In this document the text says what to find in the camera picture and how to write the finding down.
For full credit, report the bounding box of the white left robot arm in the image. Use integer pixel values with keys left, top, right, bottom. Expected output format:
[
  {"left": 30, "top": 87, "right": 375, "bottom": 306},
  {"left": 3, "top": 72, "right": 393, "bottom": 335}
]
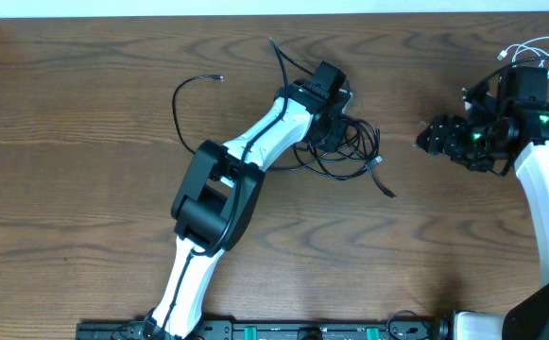
[{"left": 145, "top": 81, "right": 353, "bottom": 339}]

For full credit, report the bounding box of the white USB cable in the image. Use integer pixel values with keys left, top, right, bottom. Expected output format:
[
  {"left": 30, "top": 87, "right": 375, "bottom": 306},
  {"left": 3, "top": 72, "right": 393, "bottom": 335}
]
[{"left": 496, "top": 35, "right": 549, "bottom": 79}]

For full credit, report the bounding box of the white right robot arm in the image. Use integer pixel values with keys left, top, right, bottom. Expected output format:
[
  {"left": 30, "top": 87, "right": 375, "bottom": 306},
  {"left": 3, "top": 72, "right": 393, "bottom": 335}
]
[{"left": 416, "top": 110, "right": 549, "bottom": 339}]

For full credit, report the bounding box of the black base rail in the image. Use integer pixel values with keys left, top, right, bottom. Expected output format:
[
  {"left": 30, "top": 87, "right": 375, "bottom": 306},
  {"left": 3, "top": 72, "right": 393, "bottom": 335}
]
[{"left": 75, "top": 318, "right": 452, "bottom": 340}]

